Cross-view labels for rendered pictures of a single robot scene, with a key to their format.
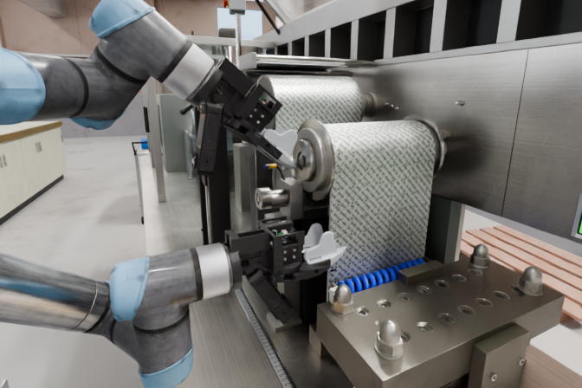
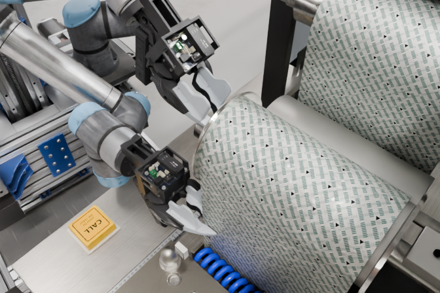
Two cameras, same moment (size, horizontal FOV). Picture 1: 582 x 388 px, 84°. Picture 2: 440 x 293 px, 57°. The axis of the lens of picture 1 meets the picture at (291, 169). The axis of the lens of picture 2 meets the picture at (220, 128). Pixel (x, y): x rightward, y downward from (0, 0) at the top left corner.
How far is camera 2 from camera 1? 0.65 m
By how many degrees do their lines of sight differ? 65
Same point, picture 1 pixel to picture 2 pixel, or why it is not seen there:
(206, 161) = (139, 73)
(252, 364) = not seen: hidden behind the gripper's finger
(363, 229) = (236, 240)
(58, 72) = not seen: outside the picture
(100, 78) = not seen: outside the picture
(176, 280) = (89, 139)
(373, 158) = (248, 198)
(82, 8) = not seen: outside the picture
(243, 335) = not seen: hidden behind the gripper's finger
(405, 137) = (313, 220)
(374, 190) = (249, 225)
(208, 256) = (109, 142)
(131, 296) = (72, 127)
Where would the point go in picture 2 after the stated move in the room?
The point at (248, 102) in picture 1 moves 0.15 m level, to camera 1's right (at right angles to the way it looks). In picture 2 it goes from (154, 49) to (191, 124)
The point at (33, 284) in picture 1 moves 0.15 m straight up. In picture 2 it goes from (63, 82) to (40, 18)
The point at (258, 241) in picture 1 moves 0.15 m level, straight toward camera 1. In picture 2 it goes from (136, 161) to (45, 199)
